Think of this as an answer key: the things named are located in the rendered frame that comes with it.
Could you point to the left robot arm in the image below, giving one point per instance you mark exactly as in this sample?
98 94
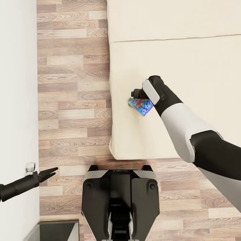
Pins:
31 180

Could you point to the bed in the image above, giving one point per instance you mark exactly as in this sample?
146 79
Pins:
195 48

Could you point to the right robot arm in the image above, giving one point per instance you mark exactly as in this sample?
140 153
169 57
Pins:
196 141

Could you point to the board game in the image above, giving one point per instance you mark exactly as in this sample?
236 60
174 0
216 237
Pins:
143 106

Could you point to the robot trunk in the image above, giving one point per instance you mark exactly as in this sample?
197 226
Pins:
120 223

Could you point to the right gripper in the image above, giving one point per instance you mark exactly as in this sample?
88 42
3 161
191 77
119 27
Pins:
137 94

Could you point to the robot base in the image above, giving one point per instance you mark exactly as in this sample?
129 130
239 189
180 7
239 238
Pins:
120 192

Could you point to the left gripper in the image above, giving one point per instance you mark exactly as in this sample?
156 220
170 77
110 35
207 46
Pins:
32 181

